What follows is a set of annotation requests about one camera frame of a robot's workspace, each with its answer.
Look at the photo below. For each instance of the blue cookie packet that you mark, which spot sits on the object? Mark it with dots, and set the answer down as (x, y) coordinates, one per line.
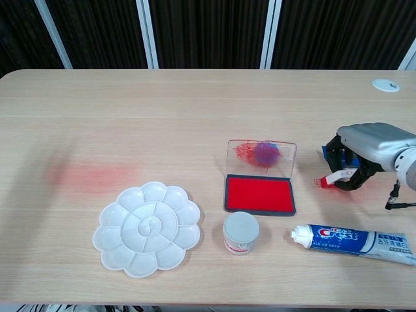
(324, 152)

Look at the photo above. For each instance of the red ink pad clear lid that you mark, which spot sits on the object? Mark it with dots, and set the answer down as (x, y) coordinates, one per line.
(260, 196)

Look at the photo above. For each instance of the blue white toothpaste tube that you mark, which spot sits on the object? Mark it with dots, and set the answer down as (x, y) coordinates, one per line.
(341, 239)

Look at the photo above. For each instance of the black partition panel white frame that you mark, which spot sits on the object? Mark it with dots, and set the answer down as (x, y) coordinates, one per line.
(412, 65)
(211, 32)
(19, 32)
(341, 32)
(104, 32)

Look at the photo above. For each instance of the small jar grey lid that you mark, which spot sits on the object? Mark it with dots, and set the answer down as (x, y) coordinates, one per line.
(241, 227)

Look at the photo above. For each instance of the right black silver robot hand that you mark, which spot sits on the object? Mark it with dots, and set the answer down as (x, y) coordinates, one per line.
(373, 139)

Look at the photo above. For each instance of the white flower paint palette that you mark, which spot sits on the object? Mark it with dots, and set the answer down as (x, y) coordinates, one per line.
(146, 227)

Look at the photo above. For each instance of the white red rectangular stamp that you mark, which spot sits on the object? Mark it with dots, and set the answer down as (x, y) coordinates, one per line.
(333, 178)

